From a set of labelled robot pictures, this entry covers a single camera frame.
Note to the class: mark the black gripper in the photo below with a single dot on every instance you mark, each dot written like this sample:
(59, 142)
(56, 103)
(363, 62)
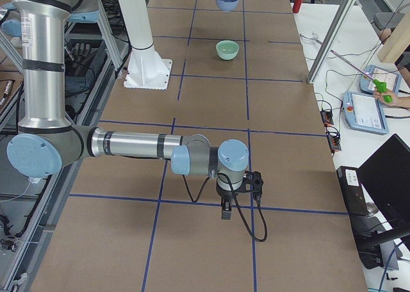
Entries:
(225, 196)

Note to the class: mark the blue bowl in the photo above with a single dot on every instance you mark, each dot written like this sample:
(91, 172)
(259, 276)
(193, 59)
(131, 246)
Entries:
(227, 5)

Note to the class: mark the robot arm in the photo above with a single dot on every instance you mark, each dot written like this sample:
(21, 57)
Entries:
(49, 140)

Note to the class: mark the green bowl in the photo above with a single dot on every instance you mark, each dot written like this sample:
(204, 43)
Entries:
(227, 49)

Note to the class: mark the person hand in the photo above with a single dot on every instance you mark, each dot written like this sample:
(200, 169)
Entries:
(391, 99)

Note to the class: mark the black box device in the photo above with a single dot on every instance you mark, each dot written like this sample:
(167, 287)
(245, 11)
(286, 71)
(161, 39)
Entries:
(352, 191)

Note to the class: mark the black connector block near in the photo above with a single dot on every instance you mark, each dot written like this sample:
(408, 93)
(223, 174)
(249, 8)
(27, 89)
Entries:
(333, 138)

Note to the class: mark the black connector block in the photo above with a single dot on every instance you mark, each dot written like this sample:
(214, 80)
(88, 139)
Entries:
(333, 138)
(326, 113)

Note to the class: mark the black connector block far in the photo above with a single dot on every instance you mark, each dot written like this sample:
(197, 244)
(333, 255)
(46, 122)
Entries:
(326, 113)

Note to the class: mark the black computer monitor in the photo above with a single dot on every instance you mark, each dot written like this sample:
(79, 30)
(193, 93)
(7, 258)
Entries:
(385, 176)

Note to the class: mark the teach pendant near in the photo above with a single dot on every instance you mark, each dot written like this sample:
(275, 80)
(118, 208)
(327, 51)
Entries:
(364, 113)

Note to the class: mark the teach pendant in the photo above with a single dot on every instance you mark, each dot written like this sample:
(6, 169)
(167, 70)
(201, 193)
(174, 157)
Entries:
(364, 113)
(391, 78)

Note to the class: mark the teach pendant far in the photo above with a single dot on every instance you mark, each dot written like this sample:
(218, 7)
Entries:
(391, 78)

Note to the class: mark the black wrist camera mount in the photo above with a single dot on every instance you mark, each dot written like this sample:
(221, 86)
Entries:
(252, 183)

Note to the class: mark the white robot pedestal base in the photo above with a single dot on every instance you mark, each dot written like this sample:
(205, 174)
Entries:
(146, 69)

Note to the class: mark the aluminium frame post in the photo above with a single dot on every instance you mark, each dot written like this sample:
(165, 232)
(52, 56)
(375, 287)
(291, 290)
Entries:
(329, 39)

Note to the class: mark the green handled stick tool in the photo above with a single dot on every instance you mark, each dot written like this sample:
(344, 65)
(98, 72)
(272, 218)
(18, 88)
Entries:
(380, 86)

